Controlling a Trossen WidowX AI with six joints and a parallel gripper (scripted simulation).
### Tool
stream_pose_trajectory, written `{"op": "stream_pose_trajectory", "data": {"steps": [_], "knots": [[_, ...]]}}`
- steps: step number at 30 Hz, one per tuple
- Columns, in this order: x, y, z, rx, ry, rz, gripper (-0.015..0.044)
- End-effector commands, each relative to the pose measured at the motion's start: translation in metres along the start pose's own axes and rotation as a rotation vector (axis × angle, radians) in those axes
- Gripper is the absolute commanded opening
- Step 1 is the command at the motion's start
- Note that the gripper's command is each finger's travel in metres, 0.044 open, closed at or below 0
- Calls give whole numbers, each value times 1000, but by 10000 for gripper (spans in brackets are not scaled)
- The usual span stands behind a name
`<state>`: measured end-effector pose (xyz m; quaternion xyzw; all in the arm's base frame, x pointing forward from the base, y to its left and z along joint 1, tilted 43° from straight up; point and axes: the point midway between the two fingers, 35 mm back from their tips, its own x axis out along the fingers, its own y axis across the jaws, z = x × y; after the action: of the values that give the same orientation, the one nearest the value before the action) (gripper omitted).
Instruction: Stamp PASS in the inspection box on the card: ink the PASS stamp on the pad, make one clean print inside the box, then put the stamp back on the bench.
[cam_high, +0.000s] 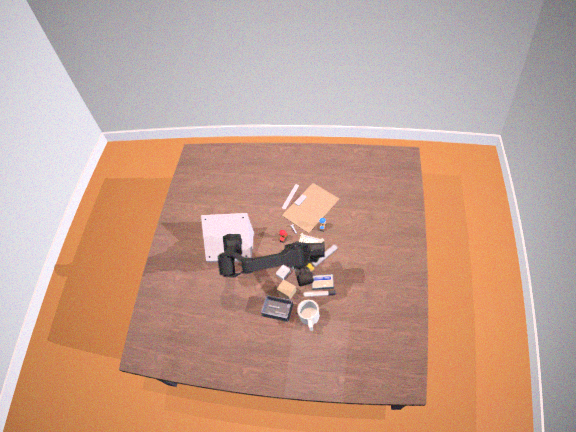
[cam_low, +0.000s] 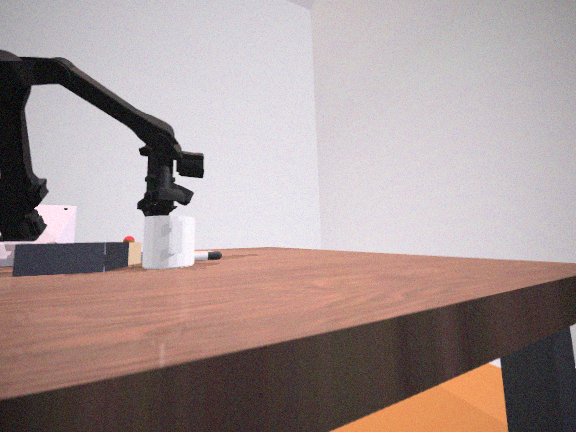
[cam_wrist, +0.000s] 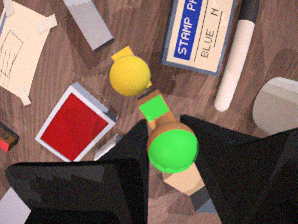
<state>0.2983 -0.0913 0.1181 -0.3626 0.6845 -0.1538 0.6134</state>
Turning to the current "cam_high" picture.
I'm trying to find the tan cube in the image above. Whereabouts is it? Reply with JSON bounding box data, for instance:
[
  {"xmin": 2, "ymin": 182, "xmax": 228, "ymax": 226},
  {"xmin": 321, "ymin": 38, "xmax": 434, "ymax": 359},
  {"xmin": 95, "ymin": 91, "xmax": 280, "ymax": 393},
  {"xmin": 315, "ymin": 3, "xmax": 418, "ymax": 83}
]
[{"xmin": 277, "ymin": 280, "xmax": 297, "ymax": 299}]

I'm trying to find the white flat bar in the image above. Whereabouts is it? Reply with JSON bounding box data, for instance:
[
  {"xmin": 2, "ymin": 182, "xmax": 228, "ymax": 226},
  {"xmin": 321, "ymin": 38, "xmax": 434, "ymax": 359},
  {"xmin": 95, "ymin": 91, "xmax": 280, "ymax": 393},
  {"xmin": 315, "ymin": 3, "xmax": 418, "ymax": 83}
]
[{"xmin": 282, "ymin": 184, "xmax": 299, "ymax": 209}]

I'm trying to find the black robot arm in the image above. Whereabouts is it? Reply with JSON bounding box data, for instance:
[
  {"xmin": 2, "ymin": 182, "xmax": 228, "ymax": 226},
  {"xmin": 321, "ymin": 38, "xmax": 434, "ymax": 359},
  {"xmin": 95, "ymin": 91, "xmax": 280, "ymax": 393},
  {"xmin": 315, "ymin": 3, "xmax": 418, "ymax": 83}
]
[{"xmin": 217, "ymin": 233, "xmax": 325, "ymax": 278}]

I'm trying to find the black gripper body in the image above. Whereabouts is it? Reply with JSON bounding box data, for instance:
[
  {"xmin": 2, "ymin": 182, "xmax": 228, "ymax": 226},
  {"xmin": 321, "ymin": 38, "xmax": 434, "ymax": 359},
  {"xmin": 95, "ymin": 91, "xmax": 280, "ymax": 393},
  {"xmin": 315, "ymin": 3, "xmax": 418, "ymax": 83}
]
[{"xmin": 294, "ymin": 265, "xmax": 314, "ymax": 287}]

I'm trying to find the tan rectangular board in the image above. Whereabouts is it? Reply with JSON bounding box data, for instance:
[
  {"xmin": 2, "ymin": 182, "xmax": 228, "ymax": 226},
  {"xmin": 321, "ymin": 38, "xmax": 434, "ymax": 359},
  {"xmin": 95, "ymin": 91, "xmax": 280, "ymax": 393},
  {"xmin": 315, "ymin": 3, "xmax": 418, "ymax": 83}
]
[{"xmin": 282, "ymin": 183, "xmax": 339, "ymax": 233}]

